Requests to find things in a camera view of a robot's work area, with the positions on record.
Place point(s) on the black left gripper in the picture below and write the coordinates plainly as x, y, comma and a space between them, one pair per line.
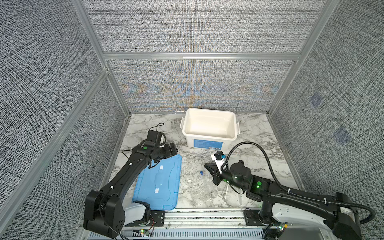
173, 151

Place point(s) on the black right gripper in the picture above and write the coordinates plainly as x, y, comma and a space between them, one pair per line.
216, 176

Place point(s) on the white plastic storage bin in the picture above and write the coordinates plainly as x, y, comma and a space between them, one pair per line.
209, 129

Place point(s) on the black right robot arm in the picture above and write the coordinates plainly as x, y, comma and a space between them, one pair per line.
281, 205

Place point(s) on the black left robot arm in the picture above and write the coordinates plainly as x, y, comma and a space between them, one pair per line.
104, 213

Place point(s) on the blue plastic bin lid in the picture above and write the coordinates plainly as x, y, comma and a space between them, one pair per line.
159, 186

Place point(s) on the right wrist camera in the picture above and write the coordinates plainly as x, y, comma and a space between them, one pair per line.
220, 161

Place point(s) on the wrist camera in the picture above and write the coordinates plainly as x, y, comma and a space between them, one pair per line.
220, 161
154, 139

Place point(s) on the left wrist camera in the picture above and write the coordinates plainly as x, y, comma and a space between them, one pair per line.
154, 139

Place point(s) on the aluminium mounting rail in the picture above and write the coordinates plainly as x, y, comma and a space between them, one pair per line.
210, 224

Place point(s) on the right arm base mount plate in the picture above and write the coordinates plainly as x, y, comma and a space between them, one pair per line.
251, 217

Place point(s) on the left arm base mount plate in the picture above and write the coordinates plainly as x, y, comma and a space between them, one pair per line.
157, 219

